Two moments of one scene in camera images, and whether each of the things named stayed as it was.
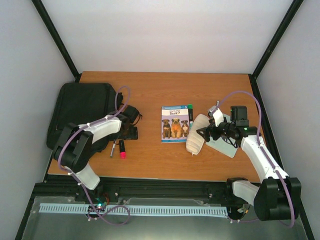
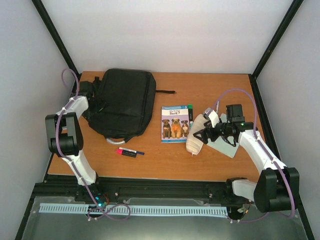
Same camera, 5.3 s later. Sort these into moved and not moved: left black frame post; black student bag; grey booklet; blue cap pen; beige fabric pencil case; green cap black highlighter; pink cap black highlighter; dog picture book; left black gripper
Moved: black student bag; pink cap black highlighter; left black gripper; blue cap pen
Not moved: dog picture book; beige fabric pencil case; left black frame post; grey booklet; green cap black highlighter
